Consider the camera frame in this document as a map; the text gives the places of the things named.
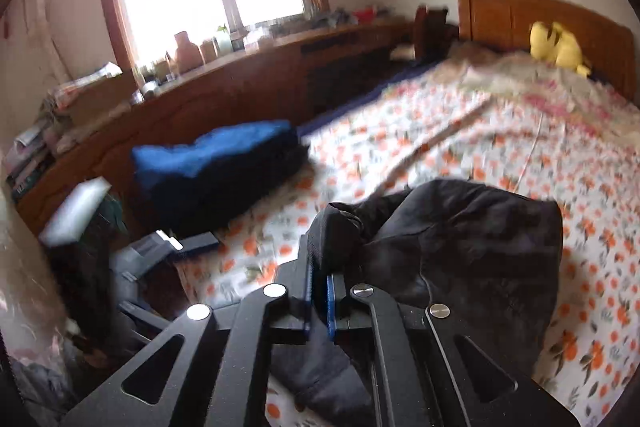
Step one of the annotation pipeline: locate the long wooden desk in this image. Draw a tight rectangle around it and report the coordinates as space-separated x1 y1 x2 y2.
14 19 417 234

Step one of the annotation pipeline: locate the grey cloth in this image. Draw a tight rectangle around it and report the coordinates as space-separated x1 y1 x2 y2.
9 346 77 427

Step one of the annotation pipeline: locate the wooden headboard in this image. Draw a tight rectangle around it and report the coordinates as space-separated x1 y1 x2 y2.
457 0 637 100

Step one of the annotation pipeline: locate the white box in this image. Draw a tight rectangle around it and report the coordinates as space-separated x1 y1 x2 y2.
38 176 112 249

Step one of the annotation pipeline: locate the wooden chair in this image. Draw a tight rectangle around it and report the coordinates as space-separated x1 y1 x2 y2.
413 5 459 63

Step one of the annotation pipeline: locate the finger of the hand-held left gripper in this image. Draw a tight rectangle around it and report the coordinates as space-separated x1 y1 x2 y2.
175 230 221 256

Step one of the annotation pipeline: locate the brown vase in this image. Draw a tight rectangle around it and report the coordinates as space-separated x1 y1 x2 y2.
173 31 202 76

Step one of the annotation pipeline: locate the floral pillow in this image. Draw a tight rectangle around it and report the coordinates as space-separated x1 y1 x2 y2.
444 41 640 134

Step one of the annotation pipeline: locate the pile of books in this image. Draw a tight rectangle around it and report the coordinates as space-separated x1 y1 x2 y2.
4 126 57 198

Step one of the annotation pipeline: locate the blue folded jacket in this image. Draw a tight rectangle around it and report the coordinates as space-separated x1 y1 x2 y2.
131 119 312 239

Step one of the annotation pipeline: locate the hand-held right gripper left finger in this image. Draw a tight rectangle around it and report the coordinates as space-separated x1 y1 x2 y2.
61 252 315 427

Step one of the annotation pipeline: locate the yellow plush toy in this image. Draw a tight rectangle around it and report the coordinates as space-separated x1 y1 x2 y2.
529 20 594 77

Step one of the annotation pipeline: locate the green cap bottle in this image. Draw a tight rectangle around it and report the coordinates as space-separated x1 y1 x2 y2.
215 26 234 56

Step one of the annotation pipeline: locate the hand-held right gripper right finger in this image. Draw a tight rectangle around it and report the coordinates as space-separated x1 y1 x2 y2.
324 273 582 427

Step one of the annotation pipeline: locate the black jacket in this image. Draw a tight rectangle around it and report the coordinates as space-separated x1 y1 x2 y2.
270 178 567 414

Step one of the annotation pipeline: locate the navy blue mattress cover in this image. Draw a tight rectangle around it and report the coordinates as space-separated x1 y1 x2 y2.
299 61 437 138

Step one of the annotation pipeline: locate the orange print bedsheet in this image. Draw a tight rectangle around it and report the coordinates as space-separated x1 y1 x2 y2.
175 57 640 427

